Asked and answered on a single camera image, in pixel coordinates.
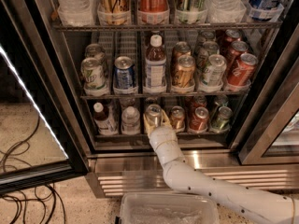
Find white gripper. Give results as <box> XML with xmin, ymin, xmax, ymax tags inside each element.
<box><xmin>143</xmin><ymin>110</ymin><xmax>185</xmax><ymax>166</ymax></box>

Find silver redbull can front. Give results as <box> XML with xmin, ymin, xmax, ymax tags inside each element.
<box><xmin>146</xmin><ymin>104</ymin><xmax>162</xmax><ymax>127</ymax></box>

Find silver redbull can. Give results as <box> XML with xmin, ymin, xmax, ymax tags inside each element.
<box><xmin>146</xmin><ymin>104</ymin><xmax>162</xmax><ymax>127</ymax></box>
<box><xmin>145</xmin><ymin>97</ymin><xmax>158</xmax><ymax>106</ymax></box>

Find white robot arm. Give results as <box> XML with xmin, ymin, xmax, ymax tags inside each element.
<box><xmin>144</xmin><ymin>114</ymin><xmax>299</xmax><ymax>224</ymax></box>

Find gold can bottom shelf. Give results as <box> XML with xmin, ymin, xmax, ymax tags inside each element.
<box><xmin>169</xmin><ymin>105</ymin><xmax>185</xmax><ymax>130</ymax></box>

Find silver redbull can behind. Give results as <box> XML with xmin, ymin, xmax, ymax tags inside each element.
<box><xmin>145</xmin><ymin>97</ymin><xmax>158</xmax><ymax>106</ymax></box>

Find clear water bottle bottom shelf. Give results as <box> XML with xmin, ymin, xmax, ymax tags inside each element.
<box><xmin>121</xmin><ymin>106</ymin><xmax>140</xmax><ymax>135</ymax></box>

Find red can bottom front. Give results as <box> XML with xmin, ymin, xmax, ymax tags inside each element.
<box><xmin>189</xmin><ymin>107</ymin><xmax>209</xmax><ymax>132</ymax></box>

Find red can bottom behind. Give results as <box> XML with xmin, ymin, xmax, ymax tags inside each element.
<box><xmin>186</xmin><ymin>95</ymin><xmax>207</xmax><ymax>116</ymax></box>

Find brown juice bottle bottom shelf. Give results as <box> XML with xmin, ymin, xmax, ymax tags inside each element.
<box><xmin>93</xmin><ymin>102</ymin><xmax>118</xmax><ymax>135</ymax></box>

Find gold can middle front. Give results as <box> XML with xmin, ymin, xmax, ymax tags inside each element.
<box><xmin>172</xmin><ymin>55</ymin><xmax>195</xmax><ymax>88</ymax></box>

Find blue pepsi can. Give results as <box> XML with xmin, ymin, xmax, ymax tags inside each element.
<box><xmin>114</xmin><ymin>56</ymin><xmax>135</xmax><ymax>90</ymax></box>

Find stainless fridge base grille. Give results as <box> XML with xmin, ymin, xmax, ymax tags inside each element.
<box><xmin>86</xmin><ymin>149</ymin><xmax>299</xmax><ymax>198</ymax></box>

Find brown tea bottle middle shelf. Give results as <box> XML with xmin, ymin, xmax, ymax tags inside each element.
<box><xmin>145</xmin><ymin>35</ymin><xmax>166</xmax><ymax>89</ymax></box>

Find green can bottom front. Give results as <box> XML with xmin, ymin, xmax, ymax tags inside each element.
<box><xmin>211</xmin><ymin>106</ymin><xmax>233</xmax><ymax>132</ymax></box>

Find green can bottom behind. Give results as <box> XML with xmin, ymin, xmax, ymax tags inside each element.
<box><xmin>210</xmin><ymin>94</ymin><xmax>229</xmax><ymax>117</ymax></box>

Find green 7up can front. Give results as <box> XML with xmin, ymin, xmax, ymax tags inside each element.
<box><xmin>81</xmin><ymin>58</ymin><xmax>106</xmax><ymax>90</ymax></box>

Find green 7up can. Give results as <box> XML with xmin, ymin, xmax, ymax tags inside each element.
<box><xmin>81</xmin><ymin>58</ymin><xmax>106</xmax><ymax>90</ymax></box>
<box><xmin>85</xmin><ymin>43</ymin><xmax>108</xmax><ymax>77</ymax></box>

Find gold can middle behind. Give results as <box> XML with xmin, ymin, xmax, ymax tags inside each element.
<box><xmin>171</xmin><ymin>41</ymin><xmax>192</xmax><ymax>68</ymax></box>

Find white green can front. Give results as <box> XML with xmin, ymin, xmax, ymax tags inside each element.
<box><xmin>201</xmin><ymin>54</ymin><xmax>227</xmax><ymax>87</ymax></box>

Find white green can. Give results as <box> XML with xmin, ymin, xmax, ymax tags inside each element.
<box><xmin>196</xmin><ymin>41</ymin><xmax>220</xmax><ymax>70</ymax></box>
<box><xmin>201</xmin><ymin>54</ymin><xmax>227</xmax><ymax>87</ymax></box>
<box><xmin>196</xmin><ymin>31</ymin><xmax>216</xmax><ymax>46</ymax></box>

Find white green can middle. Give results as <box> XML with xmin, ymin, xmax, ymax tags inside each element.
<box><xmin>196</xmin><ymin>41</ymin><xmax>220</xmax><ymax>70</ymax></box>

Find green 7up can behind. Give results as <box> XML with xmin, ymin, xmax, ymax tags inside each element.
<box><xmin>85</xmin><ymin>43</ymin><xmax>108</xmax><ymax>77</ymax></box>

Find white green can back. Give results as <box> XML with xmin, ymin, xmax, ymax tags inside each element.
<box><xmin>196</xmin><ymin>31</ymin><xmax>216</xmax><ymax>46</ymax></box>

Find red coke can front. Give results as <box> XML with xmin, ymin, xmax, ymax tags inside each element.
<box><xmin>227</xmin><ymin>53</ymin><xmax>258</xmax><ymax>86</ymax></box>

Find red coke can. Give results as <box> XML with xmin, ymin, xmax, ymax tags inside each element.
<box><xmin>227</xmin><ymin>53</ymin><xmax>258</xmax><ymax>86</ymax></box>
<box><xmin>219</xmin><ymin>29</ymin><xmax>242</xmax><ymax>54</ymax></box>
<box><xmin>225</xmin><ymin>40</ymin><xmax>249</xmax><ymax>70</ymax></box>

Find right fridge glass door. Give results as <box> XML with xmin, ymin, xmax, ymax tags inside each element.
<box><xmin>238</xmin><ymin>26</ymin><xmax>299</xmax><ymax>165</ymax></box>

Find red coke can middle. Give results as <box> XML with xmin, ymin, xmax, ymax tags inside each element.
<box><xmin>225</xmin><ymin>40</ymin><xmax>249</xmax><ymax>70</ymax></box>

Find open fridge glass door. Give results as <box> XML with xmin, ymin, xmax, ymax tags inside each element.
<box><xmin>0</xmin><ymin>0</ymin><xmax>88</xmax><ymax>194</ymax></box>

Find red tall can top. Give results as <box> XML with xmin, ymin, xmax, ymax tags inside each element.
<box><xmin>137</xmin><ymin>0</ymin><xmax>169</xmax><ymax>24</ymax></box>

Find red coke can back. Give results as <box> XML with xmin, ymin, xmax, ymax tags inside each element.
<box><xmin>219</xmin><ymin>29</ymin><xmax>242</xmax><ymax>54</ymax></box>

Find green striped can top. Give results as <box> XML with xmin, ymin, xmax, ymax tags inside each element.
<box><xmin>175</xmin><ymin>0</ymin><xmax>207</xmax><ymax>24</ymax></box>

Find gold tall can top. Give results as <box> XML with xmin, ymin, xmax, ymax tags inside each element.
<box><xmin>97</xmin><ymin>0</ymin><xmax>131</xmax><ymax>25</ymax></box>

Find clear plastic bin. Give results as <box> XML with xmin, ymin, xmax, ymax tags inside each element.
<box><xmin>120</xmin><ymin>192</ymin><xmax>220</xmax><ymax>224</ymax></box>

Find water bottle top right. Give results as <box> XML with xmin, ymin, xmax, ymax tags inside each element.
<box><xmin>206</xmin><ymin>0</ymin><xmax>246</xmax><ymax>23</ymax></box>

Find water bottle top left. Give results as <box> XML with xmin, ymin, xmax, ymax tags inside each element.
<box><xmin>58</xmin><ymin>0</ymin><xmax>97</xmax><ymax>27</ymax></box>

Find black floor cables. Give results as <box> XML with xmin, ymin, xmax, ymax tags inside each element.
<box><xmin>0</xmin><ymin>114</ymin><xmax>67</xmax><ymax>224</ymax></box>

